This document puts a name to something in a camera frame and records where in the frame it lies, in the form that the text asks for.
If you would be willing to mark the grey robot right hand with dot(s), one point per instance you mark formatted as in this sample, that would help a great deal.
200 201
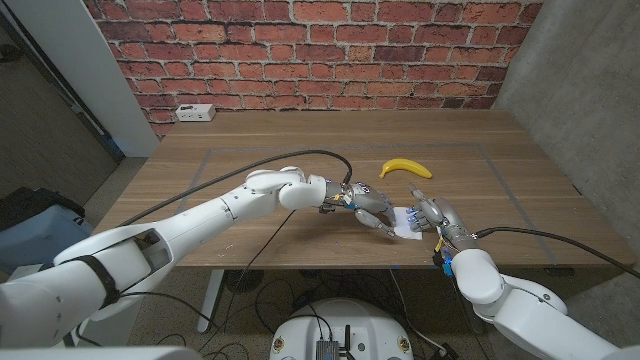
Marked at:
442 215

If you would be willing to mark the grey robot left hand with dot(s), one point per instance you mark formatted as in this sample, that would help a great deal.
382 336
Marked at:
370 200

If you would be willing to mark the white paper shipping label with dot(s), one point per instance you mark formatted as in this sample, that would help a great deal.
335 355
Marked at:
402 225

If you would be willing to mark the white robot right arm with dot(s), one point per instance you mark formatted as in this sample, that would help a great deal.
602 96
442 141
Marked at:
525 310

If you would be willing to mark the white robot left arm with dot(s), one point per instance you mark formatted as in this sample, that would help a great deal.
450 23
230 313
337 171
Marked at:
190 230

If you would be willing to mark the yellow toy banana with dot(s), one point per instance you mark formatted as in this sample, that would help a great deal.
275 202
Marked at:
405 165

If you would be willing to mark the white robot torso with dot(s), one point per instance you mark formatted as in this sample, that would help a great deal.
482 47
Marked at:
345 320

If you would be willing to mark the black round disc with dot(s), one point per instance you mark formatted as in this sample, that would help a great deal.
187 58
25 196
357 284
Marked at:
242 280

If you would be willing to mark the small grey electronics box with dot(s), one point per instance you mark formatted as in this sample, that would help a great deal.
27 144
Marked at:
327 350

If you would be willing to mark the red brick printed backdrop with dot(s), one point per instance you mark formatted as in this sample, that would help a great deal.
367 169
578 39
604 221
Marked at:
320 50

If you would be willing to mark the white table leg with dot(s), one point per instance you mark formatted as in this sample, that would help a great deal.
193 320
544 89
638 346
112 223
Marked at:
210 300

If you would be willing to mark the white power strip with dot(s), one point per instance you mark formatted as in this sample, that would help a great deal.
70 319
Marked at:
195 113

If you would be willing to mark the black bag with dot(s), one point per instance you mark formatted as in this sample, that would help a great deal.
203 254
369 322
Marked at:
30 202

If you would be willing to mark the blue storage bin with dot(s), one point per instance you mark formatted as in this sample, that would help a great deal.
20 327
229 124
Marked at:
30 240

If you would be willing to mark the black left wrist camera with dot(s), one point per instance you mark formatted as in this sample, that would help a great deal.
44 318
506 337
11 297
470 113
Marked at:
327 208

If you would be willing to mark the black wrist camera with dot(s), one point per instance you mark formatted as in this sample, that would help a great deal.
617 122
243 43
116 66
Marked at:
443 262
327 208

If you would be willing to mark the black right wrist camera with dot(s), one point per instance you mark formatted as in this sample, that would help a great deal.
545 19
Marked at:
443 262

